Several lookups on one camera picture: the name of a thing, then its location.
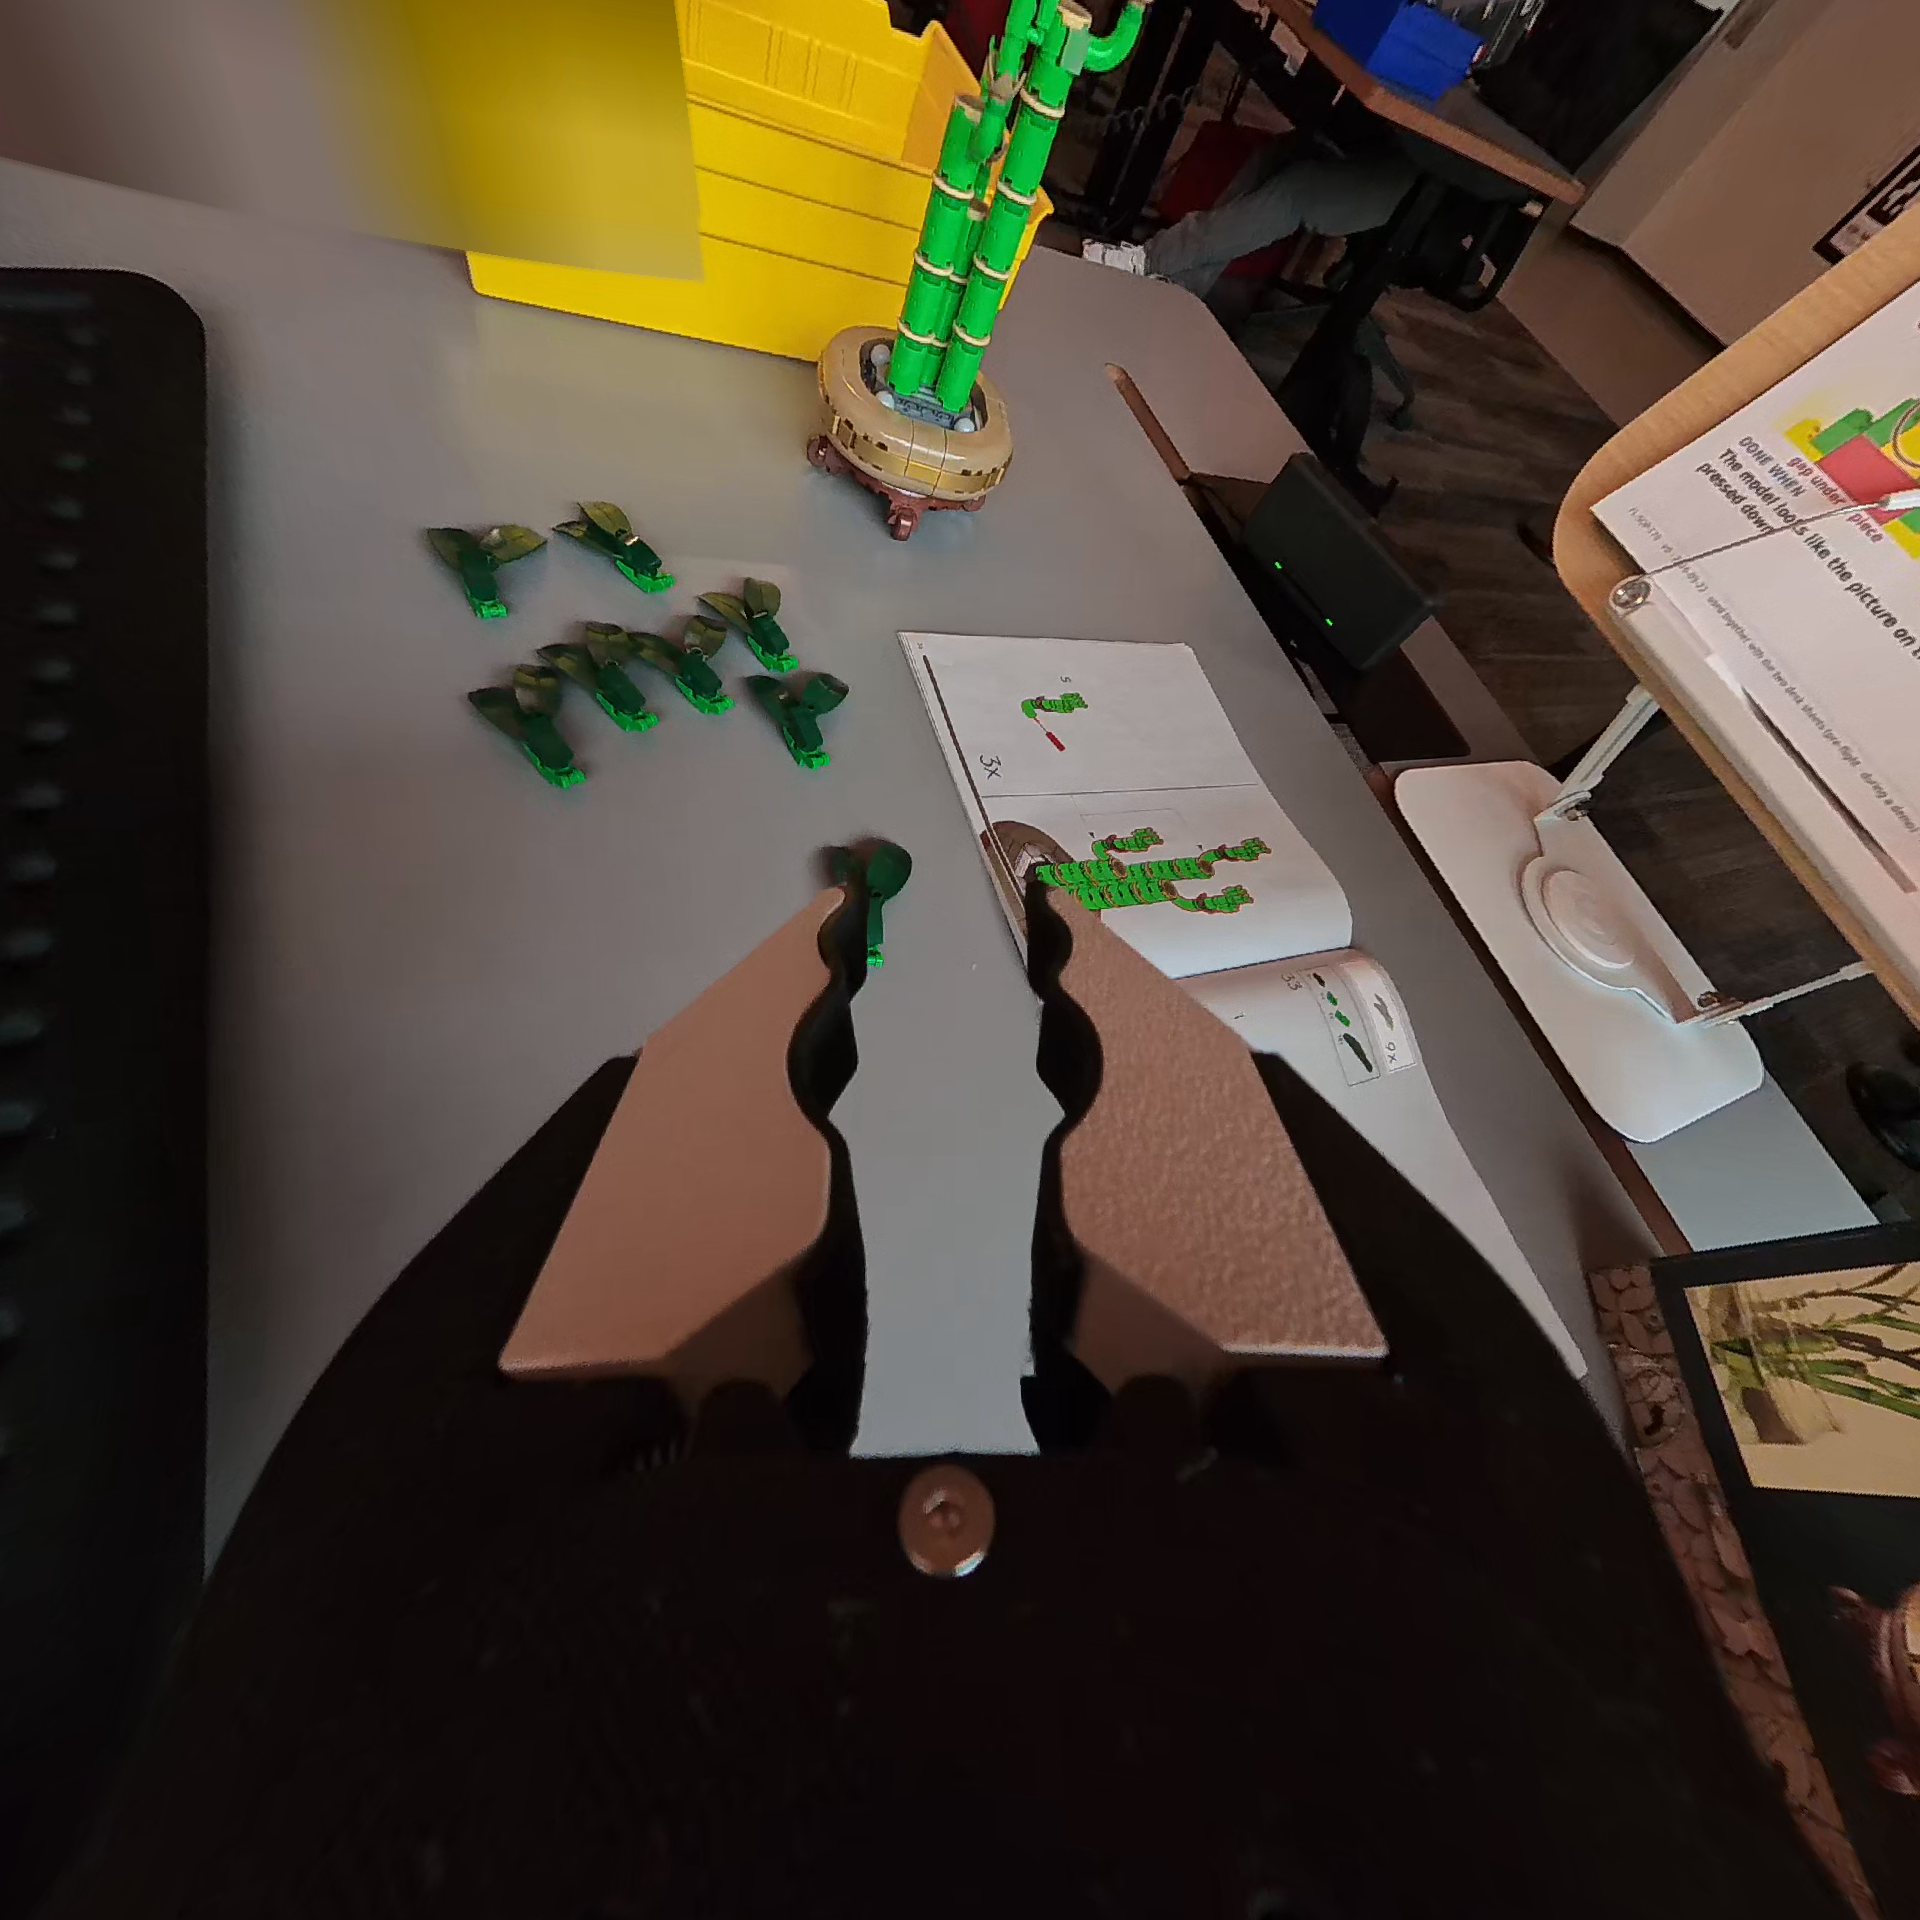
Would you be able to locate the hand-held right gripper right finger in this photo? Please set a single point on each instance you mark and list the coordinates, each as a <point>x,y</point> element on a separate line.
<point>1214,1201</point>

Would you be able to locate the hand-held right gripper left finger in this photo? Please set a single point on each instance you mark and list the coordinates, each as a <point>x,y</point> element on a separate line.
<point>675,1201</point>

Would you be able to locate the single green lego leaf piece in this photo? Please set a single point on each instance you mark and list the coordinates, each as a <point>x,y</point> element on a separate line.
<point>877,869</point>

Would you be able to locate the group of green lego leaves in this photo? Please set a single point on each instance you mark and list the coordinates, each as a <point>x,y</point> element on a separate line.
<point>614,674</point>

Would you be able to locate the lego instruction booklet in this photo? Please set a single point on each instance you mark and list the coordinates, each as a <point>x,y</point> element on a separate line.
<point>1140,779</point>

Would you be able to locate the black lego set box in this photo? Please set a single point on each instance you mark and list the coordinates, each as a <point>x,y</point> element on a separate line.
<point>1800,1576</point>

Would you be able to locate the green lego bamboo model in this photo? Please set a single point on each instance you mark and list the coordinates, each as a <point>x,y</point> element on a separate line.
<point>960,299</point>

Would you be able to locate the white stand base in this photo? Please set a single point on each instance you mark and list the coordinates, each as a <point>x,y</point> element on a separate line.
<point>1589,960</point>

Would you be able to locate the small black electronic box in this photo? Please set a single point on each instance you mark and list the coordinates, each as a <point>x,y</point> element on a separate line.
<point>1334,562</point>

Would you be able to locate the black perforated pad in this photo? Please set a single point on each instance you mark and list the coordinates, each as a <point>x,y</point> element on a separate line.
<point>90,902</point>

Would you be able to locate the wooden document board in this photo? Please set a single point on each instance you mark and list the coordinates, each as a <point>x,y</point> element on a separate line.
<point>1604,495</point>

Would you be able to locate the printed instruction sheet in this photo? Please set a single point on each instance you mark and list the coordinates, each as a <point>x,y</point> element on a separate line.
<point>1786,523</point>

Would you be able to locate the yellow plastic bin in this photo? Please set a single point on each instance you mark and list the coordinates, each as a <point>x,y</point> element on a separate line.
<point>809,181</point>

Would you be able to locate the wooden background desk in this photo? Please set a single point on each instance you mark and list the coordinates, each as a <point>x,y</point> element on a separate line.
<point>1470,136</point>

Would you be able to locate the blue box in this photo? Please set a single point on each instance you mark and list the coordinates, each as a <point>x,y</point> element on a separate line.
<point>1401,45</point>

